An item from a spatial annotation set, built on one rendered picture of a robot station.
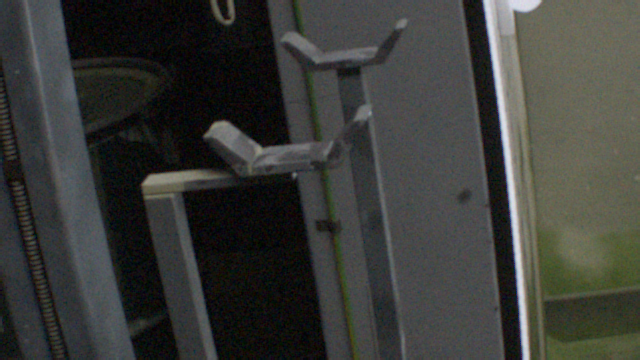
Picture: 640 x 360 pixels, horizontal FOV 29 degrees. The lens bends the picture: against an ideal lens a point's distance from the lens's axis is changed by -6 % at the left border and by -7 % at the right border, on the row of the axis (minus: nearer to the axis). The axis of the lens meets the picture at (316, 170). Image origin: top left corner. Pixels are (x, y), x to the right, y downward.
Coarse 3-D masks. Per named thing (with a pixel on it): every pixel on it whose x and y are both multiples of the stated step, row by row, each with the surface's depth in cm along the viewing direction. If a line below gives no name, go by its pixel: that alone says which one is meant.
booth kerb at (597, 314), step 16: (624, 288) 260; (544, 304) 263; (560, 304) 263; (576, 304) 262; (592, 304) 262; (608, 304) 261; (624, 304) 261; (560, 320) 264; (576, 320) 264; (592, 320) 263; (608, 320) 262; (624, 320) 262; (560, 336) 265; (576, 336) 265; (592, 336) 264; (608, 336) 263
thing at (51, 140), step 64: (0, 0) 70; (0, 64) 72; (64, 64) 76; (0, 128) 73; (64, 128) 75; (0, 192) 74; (64, 192) 74; (0, 256) 76; (64, 256) 75; (64, 320) 77
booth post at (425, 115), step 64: (320, 0) 119; (384, 0) 118; (448, 0) 117; (384, 64) 120; (448, 64) 119; (384, 128) 122; (448, 128) 121; (320, 192) 125; (384, 192) 124; (448, 192) 123; (320, 256) 127; (448, 256) 125; (320, 320) 130; (448, 320) 127
